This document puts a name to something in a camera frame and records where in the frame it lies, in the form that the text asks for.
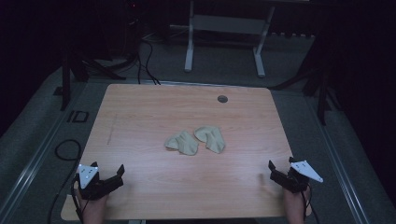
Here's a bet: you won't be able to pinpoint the person's right hand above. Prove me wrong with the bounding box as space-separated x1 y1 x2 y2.
282 186 313 217

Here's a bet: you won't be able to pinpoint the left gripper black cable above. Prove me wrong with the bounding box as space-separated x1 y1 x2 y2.
70 174 86 224

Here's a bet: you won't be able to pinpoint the black hanging cables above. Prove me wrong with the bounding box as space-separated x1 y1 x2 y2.
135 38 162 86

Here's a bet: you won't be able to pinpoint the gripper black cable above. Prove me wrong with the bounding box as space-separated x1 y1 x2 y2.
300 183 321 224
70 174 86 224

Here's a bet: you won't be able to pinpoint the white desk frame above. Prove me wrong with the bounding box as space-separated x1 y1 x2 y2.
184 0 276 78

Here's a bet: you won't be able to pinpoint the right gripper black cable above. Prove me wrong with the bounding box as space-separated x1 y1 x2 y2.
300 183 321 224

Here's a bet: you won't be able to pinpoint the person's left hand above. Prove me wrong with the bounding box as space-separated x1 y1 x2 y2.
76 189 108 218

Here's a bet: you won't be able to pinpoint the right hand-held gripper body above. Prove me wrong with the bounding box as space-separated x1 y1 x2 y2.
279 160 324 194

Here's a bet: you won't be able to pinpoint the black metal stand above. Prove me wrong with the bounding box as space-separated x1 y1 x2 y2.
270 31 342 126
53 46 127 112

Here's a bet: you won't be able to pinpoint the metal floor rail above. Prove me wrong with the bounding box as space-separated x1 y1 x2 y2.
306 94 372 224
0 82 90 218

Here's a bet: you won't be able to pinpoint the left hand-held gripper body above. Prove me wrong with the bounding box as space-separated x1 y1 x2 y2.
74 163 110 201

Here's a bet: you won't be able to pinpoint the beige ankle sock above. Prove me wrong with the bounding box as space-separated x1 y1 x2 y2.
163 130 200 157
193 125 226 154

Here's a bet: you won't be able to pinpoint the black looped floor cable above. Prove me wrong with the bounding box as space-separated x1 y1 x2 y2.
46 138 83 224

